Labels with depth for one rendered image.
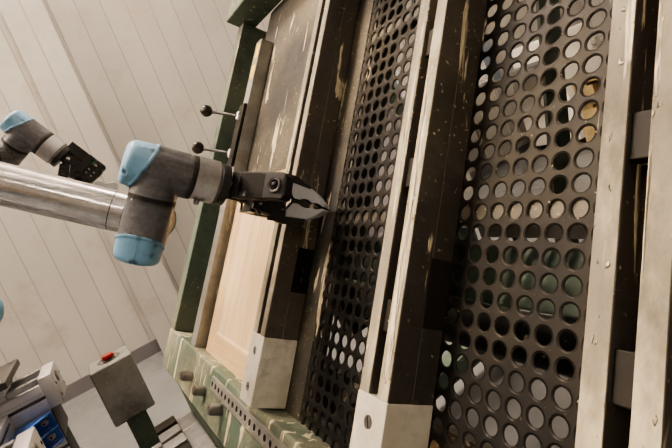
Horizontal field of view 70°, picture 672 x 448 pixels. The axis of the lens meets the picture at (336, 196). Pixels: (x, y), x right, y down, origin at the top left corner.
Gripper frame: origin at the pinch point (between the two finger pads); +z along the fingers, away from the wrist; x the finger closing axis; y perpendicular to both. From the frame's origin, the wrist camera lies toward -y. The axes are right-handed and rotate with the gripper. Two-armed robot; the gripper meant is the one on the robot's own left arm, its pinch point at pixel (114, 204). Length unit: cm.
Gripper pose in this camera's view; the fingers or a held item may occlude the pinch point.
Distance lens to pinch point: 155.5
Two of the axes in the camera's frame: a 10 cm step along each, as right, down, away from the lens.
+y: 5.6, -7.8, 2.9
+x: -4.3, 0.2, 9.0
